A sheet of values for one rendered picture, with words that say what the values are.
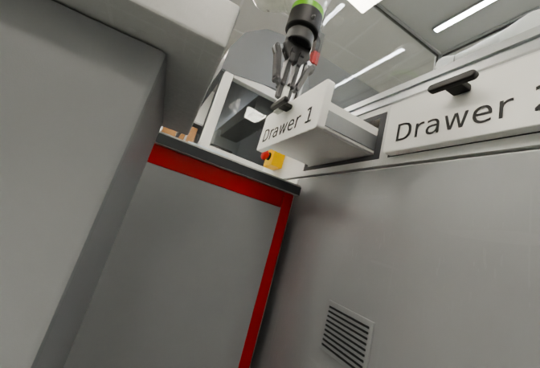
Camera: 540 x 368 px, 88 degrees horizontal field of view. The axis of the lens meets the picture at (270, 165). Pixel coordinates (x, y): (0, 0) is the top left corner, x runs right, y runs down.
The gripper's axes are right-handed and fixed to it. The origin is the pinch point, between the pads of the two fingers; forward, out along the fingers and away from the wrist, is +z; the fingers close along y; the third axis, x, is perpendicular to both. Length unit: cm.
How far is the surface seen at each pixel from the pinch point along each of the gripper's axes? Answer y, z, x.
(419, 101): -16.1, 2.0, 26.8
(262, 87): -17, -45, -77
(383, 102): -17.6, -2.3, 16.3
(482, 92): -16.1, 4.3, 37.6
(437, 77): -18.2, -3.8, 28.3
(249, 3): -10, -187, -188
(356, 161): -17.9, 11.6, 11.2
